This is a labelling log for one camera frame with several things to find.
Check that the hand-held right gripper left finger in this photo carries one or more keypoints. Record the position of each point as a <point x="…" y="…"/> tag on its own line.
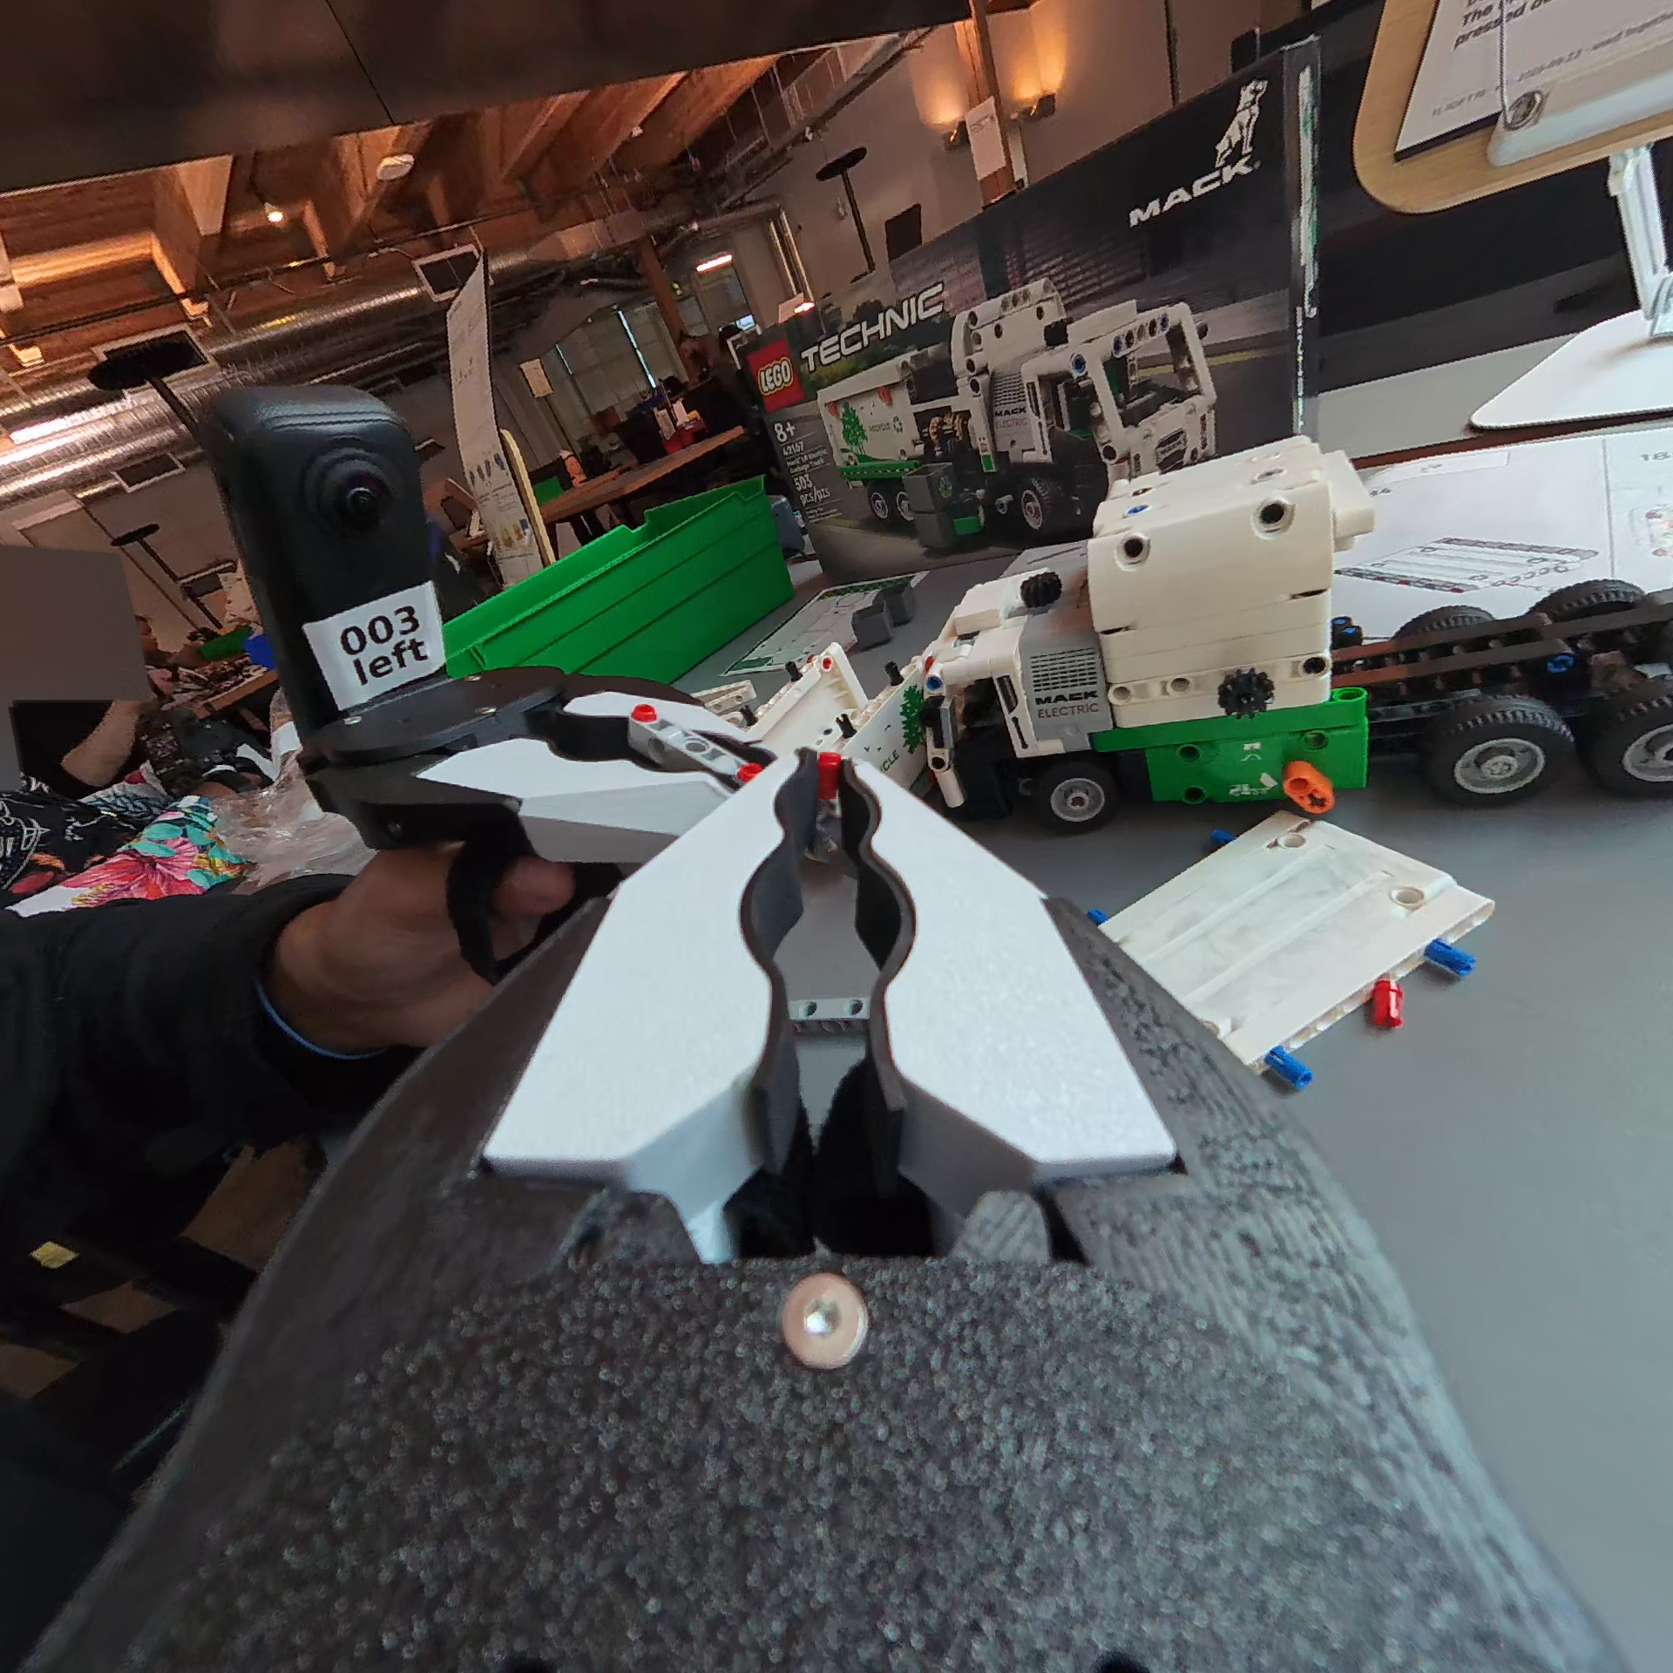
<point x="629" y="1045"/>

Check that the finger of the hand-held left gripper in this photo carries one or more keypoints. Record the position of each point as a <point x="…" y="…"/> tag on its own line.
<point x="589" y="816"/>
<point x="595" y="713"/>

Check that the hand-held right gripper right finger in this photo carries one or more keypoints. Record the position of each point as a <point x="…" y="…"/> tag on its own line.
<point x="995" y="1019"/>

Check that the white lego panel blue pins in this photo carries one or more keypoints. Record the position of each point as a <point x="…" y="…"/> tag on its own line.
<point x="1294" y="928"/>

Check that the white lego container assembly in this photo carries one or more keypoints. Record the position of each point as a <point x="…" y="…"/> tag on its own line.
<point x="838" y="705"/>

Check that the dark grey lego bin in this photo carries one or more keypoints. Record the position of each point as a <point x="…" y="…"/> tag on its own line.
<point x="870" y="629"/>
<point x="902" y="601"/>

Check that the white green lego truck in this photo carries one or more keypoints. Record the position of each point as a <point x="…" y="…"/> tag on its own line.
<point x="1216" y="601"/>

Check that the lego set box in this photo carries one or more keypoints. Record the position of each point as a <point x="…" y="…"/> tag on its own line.
<point x="1113" y="261"/>

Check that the person's left hand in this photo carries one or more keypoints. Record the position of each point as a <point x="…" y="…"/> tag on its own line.
<point x="380" y="954"/>

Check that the green plastic bin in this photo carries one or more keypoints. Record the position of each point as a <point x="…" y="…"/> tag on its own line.
<point x="629" y="587"/>

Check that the clear plastic bag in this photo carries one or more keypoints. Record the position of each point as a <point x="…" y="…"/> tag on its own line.
<point x="262" y="822"/>

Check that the green white sticker sheet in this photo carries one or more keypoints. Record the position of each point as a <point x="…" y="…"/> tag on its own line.
<point x="798" y="627"/>

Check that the wooden table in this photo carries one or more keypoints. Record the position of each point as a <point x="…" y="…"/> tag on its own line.
<point x="655" y="464"/>

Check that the colourful floral cloth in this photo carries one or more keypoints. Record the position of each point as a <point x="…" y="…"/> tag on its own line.
<point x="145" y="848"/>

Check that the white standing banner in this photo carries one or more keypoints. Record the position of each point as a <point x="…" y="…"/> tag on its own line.
<point x="477" y="392"/>

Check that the black floor lamp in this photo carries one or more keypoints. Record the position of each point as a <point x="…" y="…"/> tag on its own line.
<point x="844" y="163"/>
<point x="139" y="362"/>

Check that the instruction booklet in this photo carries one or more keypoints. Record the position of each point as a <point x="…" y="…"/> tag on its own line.
<point x="1503" y="509"/>

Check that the white stand with sign board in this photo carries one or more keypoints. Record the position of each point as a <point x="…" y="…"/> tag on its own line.
<point x="1569" y="366"/>

